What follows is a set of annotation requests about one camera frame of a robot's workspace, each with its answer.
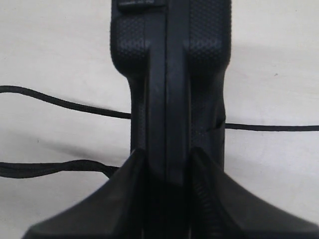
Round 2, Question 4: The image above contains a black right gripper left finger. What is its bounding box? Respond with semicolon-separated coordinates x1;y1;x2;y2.
24;149;146;239

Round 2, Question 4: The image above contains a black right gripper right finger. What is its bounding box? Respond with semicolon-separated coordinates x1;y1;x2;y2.
191;147;319;239

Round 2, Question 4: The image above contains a black braided rope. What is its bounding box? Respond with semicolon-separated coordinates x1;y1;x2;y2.
0;85;319;179

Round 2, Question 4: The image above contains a black plastic carrying case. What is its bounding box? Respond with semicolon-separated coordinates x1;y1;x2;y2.
111;0;231;187

